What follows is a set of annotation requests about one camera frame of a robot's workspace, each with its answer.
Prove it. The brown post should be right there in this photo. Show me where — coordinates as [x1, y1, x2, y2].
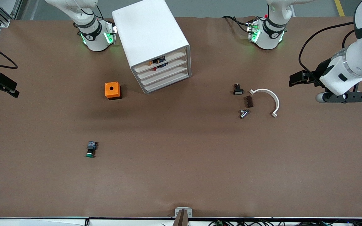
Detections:
[172, 210, 189, 226]

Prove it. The green push button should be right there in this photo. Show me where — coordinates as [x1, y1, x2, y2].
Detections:
[85, 141, 99, 158]

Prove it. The orange box with hole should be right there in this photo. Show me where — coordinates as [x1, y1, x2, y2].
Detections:
[105, 82, 122, 100]

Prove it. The grey metal mount bracket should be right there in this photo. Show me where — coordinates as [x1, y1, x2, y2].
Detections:
[175, 207, 193, 218]

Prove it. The black base cable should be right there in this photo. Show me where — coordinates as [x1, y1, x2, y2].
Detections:
[222, 15, 251, 34]

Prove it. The white curved bracket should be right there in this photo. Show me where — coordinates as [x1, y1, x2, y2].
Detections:
[249, 89, 280, 118]

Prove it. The brown table cover mat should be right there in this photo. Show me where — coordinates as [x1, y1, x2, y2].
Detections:
[0, 16, 362, 219]

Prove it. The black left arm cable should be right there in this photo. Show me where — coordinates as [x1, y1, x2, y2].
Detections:
[299, 21, 356, 73]

